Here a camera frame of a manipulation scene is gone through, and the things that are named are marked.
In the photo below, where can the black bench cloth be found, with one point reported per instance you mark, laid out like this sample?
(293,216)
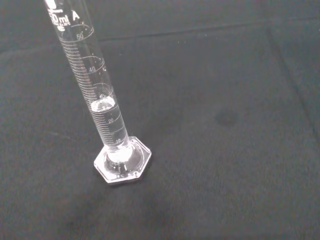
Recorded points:
(225,150)

